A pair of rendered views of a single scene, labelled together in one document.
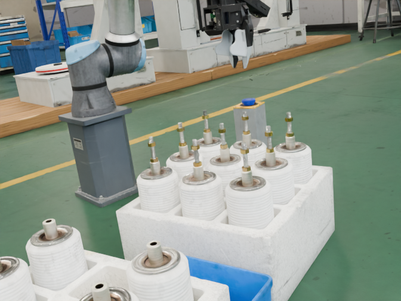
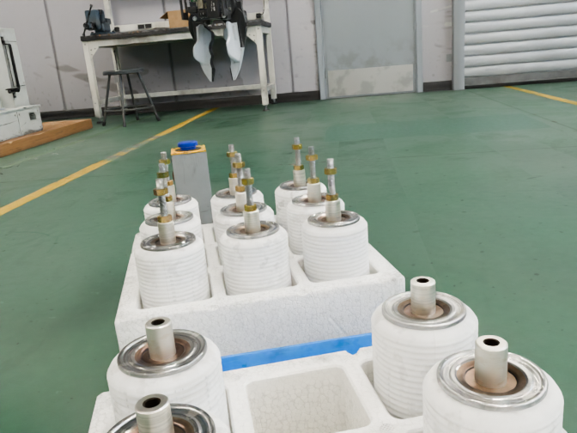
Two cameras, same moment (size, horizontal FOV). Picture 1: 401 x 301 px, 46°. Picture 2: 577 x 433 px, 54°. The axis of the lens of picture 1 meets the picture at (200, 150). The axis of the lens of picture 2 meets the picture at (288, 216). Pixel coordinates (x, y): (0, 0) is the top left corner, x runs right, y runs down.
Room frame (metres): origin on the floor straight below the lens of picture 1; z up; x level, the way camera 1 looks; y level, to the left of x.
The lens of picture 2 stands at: (0.38, 0.50, 0.49)
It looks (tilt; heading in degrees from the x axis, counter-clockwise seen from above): 16 degrees down; 317
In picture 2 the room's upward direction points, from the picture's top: 5 degrees counter-clockwise
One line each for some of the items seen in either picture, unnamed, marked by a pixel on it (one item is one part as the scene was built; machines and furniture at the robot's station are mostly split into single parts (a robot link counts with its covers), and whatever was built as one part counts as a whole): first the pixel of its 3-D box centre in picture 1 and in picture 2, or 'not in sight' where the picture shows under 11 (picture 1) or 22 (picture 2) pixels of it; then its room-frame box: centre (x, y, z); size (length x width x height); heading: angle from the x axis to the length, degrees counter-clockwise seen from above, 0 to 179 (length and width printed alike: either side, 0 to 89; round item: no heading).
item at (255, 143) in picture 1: (247, 144); (236, 192); (1.17, -0.12, 0.25); 0.08 x 0.08 x 0.01
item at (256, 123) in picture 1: (253, 156); (197, 222); (1.35, -0.16, 0.16); 0.07 x 0.07 x 0.31; 56
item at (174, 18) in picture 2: not in sight; (186, 15); (4.94, -2.75, 0.87); 0.40 x 0.30 x 0.23; 26
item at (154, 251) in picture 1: (154, 253); (422, 297); (0.65, 0.09, 0.26); 0.02 x 0.02 x 0.03
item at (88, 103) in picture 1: (91, 97); not in sight; (1.60, 0.34, 0.35); 0.15 x 0.15 x 0.10
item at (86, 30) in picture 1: (75, 35); not in sight; (6.28, 1.39, 0.36); 0.50 x 0.38 x 0.21; 41
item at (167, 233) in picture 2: (155, 168); (167, 232); (1.04, 0.11, 0.26); 0.02 x 0.02 x 0.03
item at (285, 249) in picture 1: (232, 221); (253, 301); (1.07, -0.06, 0.09); 0.39 x 0.39 x 0.18; 56
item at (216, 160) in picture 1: (225, 160); (243, 209); (1.07, -0.06, 0.25); 0.08 x 0.08 x 0.01
